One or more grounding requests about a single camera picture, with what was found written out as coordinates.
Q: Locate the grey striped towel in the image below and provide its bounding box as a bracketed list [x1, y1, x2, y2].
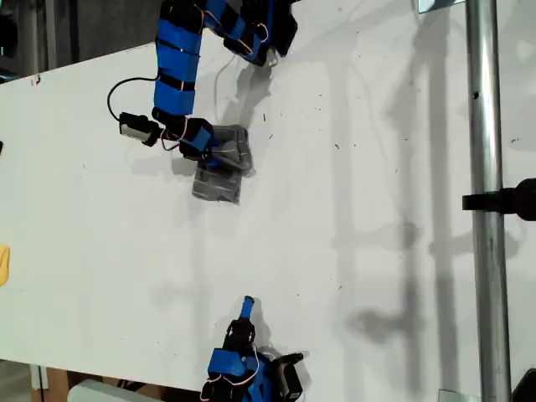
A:
[191, 123, 257, 207]

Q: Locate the arm camera box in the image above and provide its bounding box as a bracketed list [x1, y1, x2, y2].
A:
[118, 111, 162, 147]
[276, 352, 306, 402]

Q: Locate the black post clamp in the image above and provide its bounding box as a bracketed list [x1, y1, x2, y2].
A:
[461, 178, 536, 222]

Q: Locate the white box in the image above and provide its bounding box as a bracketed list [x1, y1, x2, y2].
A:
[67, 379, 162, 402]

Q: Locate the metal table bracket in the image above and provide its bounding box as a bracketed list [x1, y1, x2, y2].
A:
[412, 0, 464, 14]

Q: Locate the arm camera stalk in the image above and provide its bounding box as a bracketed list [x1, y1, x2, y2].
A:
[157, 125, 183, 142]

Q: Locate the white table leg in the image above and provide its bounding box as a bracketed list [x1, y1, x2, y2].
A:
[29, 363, 49, 393]

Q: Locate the black rounded object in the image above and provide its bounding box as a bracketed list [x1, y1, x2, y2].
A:
[511, 368, 536, 402]

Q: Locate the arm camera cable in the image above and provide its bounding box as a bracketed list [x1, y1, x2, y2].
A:
[106, 76, 160, 122]

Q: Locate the yellow object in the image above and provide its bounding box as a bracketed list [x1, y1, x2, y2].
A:
[0, 245, 12, 288]

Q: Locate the steel post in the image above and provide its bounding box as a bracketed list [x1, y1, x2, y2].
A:
[465, 0, 513, 402]

